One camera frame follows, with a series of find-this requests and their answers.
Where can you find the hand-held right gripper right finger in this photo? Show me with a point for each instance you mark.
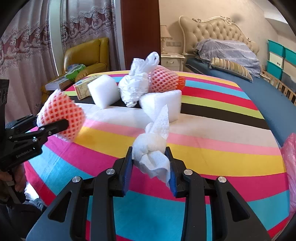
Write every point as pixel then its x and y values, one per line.
pixel 172 180

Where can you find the lace patterned curtain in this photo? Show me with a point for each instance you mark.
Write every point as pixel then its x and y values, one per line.
pixel 90 30
pixel 25 58

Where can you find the striped grey pillow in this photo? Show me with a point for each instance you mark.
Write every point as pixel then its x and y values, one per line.
pixel 229 51

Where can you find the striped colourful tablecloth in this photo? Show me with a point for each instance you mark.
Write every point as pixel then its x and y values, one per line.
pixel 208 162

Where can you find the white paper towel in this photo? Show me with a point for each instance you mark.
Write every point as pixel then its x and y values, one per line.
pixel 150 148

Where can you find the person's left hand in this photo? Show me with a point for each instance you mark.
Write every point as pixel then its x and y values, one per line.
pixel 21 178

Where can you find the wooden crib rail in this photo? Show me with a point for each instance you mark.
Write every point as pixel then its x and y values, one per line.
pixel 282 87

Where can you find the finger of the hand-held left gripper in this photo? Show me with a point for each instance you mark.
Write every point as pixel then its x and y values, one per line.
pixel 55 127
pixel 20 121

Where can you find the brown wooden wardrobe panel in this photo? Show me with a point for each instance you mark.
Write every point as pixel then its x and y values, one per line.
pixel 141 34

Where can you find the yellow leather armchair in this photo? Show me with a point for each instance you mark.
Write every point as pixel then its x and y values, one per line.
pixel 87 53

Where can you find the stack of plastic storage boxes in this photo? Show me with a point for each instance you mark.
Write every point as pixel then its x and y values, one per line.
pixel 279 58

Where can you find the brown striped cushion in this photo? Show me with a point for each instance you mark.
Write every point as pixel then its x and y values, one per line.
pixel 231 68

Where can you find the beige tufted headboard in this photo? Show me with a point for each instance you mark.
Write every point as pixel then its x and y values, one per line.
pixel 215 30

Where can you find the small yellow carton box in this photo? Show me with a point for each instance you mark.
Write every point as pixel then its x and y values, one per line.
pixel 82 89

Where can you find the pink foam fruit net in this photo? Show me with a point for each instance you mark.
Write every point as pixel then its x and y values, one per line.
pixel 60 109
pixel 164 78

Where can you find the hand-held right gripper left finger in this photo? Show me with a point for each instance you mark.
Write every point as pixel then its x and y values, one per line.
pixel 128 171

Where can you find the white foam piece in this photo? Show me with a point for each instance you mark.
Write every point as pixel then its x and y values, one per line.
pixel 104 91
pixel 161 102

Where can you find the person's dark clothing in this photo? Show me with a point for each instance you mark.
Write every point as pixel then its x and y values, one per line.
pixel 16 220

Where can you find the wall outlet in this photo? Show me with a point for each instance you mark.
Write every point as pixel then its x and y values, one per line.
pixel 173 43

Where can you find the pink plastic bag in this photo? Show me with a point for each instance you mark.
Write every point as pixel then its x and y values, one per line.
pixel 289 166

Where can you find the green plastic packet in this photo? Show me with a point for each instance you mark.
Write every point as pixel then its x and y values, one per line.
pixel 75 73

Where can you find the table lamp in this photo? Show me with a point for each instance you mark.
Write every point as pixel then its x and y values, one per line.
pixel 164 34

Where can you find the crumpled white plastic bag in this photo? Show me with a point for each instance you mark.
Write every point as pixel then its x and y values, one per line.
pixel 134 88

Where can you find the white nightstand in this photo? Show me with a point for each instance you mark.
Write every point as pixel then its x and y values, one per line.
pixel 172 61

